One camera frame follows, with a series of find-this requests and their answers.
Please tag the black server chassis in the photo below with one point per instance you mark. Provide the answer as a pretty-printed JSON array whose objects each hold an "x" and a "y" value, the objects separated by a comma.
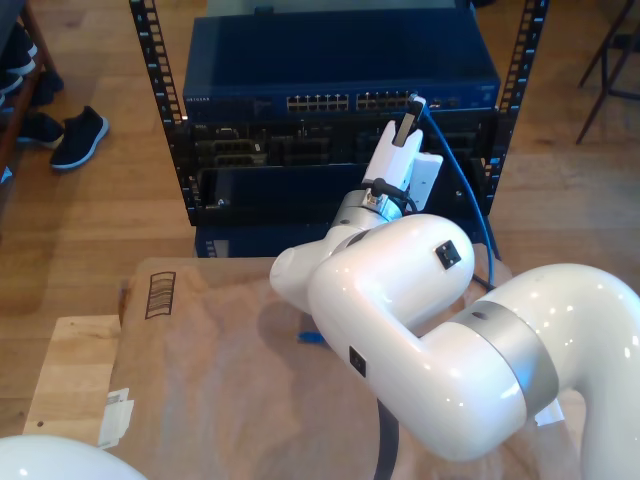
[{"x": 300, "y": 150}]

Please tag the black rack tray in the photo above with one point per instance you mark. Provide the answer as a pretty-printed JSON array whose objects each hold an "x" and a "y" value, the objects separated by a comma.
[{"x": 275, "y": 190}]

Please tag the dark metal chair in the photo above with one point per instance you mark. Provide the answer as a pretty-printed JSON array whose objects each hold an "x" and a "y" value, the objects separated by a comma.
[{"x": 605, "y": 70}]

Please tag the small white paper scrap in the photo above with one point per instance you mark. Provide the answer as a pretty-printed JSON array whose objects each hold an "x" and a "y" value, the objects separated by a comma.
[{"x": 550, "y": 416}]

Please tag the dark sneaker with white sole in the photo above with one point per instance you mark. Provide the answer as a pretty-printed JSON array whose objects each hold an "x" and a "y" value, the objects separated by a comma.
[
  {"x": 22, "y": 50},
  {"x": 42, "y": 131},
  {"x": 80, "y": 140}
]

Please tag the dark shoe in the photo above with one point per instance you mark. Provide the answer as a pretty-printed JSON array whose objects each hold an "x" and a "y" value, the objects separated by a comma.
[{"x": 47, "y": 87}]

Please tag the wooden shoe shelf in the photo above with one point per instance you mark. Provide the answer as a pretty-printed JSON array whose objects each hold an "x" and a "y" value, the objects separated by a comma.
[{"x": 37, "y": 35}]

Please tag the white shipping label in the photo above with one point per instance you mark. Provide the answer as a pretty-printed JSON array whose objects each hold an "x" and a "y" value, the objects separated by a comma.
[{"x": 117, "y": 420}]

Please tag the blue network switch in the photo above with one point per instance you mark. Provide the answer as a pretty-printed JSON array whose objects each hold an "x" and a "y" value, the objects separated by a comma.
[{"x": 325, "y": 55}]

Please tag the black rack frame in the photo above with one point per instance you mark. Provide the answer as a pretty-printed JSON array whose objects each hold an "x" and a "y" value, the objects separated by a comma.
[{"x": 160, "y": 82}]

